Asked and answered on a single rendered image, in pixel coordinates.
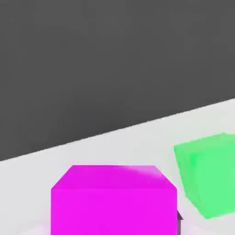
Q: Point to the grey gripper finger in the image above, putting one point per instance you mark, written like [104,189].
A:
[179,224]

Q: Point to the small magenta cube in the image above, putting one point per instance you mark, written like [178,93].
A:
[113,205]

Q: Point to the small green cube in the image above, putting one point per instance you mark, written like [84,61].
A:
[209,176]

